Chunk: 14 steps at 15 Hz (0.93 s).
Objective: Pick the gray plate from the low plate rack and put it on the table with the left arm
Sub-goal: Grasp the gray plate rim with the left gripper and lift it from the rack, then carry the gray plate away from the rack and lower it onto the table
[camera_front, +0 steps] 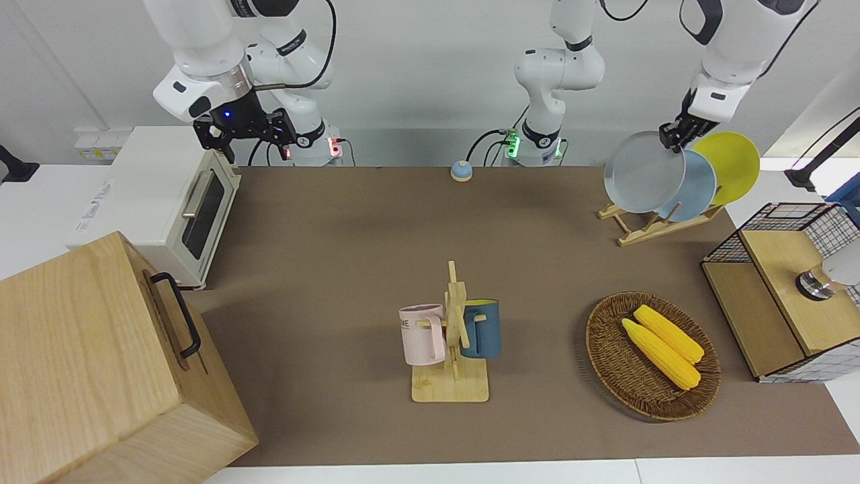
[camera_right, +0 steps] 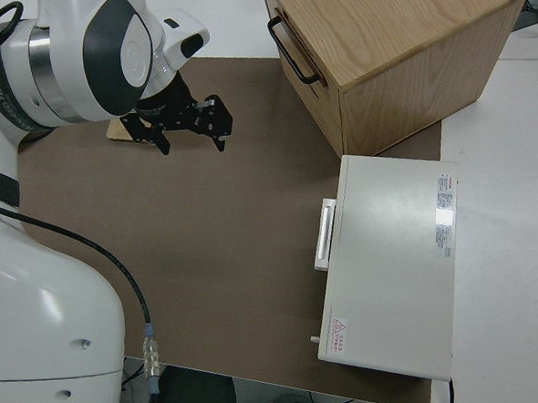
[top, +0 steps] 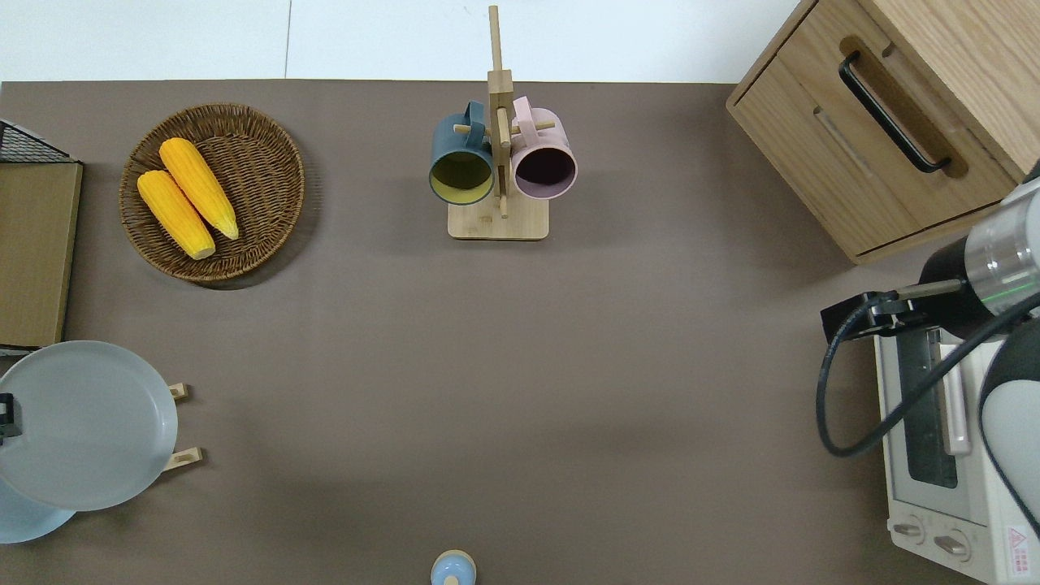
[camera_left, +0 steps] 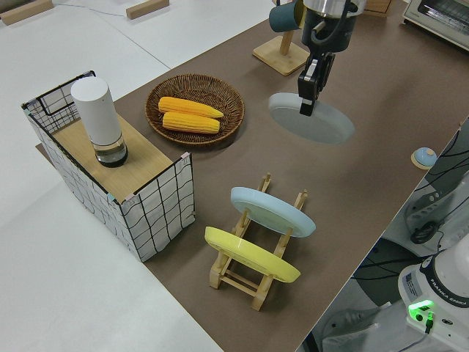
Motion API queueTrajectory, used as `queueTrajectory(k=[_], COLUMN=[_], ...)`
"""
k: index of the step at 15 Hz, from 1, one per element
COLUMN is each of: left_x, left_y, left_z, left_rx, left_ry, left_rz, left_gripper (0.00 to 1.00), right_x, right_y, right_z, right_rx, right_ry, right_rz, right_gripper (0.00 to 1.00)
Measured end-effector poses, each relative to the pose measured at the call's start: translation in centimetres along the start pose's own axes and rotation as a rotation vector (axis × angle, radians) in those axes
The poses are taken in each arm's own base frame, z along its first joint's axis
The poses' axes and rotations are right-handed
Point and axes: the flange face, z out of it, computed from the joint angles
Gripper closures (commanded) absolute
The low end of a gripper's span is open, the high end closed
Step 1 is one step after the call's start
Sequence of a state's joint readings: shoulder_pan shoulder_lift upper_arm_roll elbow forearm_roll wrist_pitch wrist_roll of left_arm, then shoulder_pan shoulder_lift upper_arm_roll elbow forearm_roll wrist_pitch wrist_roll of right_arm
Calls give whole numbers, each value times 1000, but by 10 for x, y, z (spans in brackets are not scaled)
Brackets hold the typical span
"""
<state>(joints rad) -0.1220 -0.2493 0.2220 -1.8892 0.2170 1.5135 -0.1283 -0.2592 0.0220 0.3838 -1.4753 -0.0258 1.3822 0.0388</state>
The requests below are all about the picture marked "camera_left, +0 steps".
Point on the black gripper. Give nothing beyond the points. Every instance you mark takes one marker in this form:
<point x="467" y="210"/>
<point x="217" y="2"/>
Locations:
<point x="329" y="34"/>

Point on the gray plate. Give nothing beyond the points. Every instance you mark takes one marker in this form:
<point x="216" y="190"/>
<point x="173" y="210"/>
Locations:
<point x="326" y="124"/>

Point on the light blue plate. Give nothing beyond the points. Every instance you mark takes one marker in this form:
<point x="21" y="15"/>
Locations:
<point x="271" y="212"/>

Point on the yellow plate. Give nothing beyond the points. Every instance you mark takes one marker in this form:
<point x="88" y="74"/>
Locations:
<point x="249" y="253"/>

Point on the low wooden plate rack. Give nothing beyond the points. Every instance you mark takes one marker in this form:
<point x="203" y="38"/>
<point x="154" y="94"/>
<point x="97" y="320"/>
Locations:
<point x="238" y="282"/>

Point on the wooden mug tree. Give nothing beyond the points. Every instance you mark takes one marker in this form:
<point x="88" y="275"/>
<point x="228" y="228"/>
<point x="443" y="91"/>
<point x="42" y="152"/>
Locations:
<point x="282" y="58"/>

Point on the dark blue mug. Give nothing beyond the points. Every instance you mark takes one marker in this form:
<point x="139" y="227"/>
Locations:
<point x="284" y="16"/>

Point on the brown wicker basket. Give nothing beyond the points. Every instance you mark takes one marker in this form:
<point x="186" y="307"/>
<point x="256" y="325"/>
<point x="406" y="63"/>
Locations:
<point x="227" y="124"/>

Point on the brown table mat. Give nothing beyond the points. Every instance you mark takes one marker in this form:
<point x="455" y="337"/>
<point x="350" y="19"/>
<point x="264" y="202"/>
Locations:
<point x="366" y="183"/>

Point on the blue call bell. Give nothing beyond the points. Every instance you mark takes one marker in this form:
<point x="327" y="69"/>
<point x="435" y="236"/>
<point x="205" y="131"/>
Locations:
<point x="425" y="157"/>

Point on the yellow corn cob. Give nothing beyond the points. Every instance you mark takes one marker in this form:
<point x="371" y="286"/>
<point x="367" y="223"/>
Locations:
<point x="190" y="124"/>
<point x="187" y="106"/>

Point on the white toaster oven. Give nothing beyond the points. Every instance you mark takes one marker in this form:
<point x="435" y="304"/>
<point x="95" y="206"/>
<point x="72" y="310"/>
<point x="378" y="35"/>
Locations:
<point x="439" y="18"/>

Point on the wooden block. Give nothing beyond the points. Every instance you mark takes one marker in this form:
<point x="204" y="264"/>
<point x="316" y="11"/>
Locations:
<point x="146" y="9"/>
<point x="25" y="11"/>

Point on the wooden shelf board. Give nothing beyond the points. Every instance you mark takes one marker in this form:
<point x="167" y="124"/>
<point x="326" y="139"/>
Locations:
<point x="143" y="157"/>

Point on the white cylinder grinder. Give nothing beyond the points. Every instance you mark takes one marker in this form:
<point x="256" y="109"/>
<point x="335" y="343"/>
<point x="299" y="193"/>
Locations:
<point x="97" y="113"/>

